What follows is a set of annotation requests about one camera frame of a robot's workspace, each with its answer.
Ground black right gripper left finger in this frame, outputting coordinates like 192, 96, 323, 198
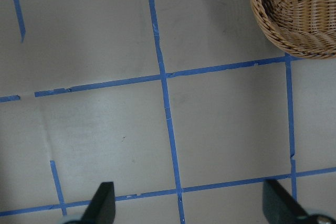
79, 182, 116, 224

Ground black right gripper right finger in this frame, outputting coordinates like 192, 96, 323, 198
262, 179, 335, 224

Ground woven wicker basket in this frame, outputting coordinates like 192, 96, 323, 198
250, 0, 335, 59

